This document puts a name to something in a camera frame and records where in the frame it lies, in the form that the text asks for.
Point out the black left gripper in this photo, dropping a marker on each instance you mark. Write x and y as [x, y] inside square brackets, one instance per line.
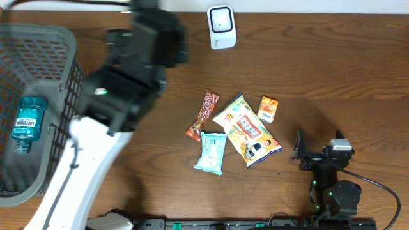
[167, 52]

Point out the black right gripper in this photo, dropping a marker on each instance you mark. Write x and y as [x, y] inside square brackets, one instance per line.
[300, 149]

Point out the orange tissue pack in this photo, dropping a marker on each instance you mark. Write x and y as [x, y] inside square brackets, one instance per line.
[267, 109]

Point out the yellow snack bag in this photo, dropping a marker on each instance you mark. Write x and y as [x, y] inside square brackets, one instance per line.
[246, 132]

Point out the orange chocolate bar wrapper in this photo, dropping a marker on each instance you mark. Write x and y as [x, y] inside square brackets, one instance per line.
[209, 103]

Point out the teal wet wipes pack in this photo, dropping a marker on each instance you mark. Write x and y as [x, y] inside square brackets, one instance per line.
[213, 146]

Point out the teal mouthwash bottle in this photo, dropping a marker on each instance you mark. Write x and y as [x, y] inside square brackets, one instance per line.
[27, 128]

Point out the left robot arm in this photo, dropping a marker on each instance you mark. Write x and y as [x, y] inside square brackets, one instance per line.
[114, 99]

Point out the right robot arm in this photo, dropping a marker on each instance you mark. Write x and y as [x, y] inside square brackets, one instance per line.
[335, 198]

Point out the white barcode scanner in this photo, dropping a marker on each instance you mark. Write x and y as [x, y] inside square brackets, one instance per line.
[221, 23]

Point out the grey plastic mesh basket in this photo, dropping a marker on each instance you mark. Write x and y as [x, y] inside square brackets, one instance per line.
[38, 61]

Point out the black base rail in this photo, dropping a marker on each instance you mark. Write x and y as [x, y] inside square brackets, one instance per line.
[113, 222]

